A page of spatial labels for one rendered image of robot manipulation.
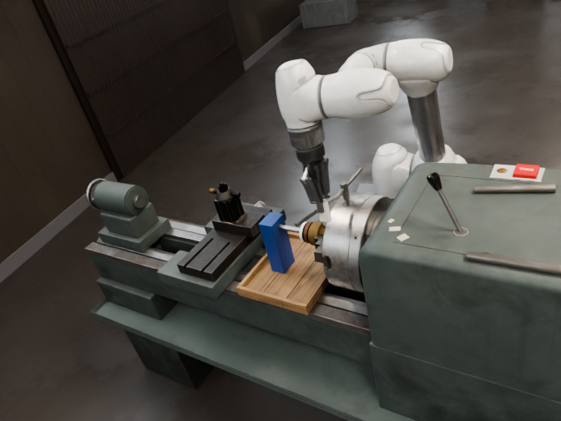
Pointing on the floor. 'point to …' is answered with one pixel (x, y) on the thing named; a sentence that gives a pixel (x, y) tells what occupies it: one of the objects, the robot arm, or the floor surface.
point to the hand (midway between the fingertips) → (323, 210)
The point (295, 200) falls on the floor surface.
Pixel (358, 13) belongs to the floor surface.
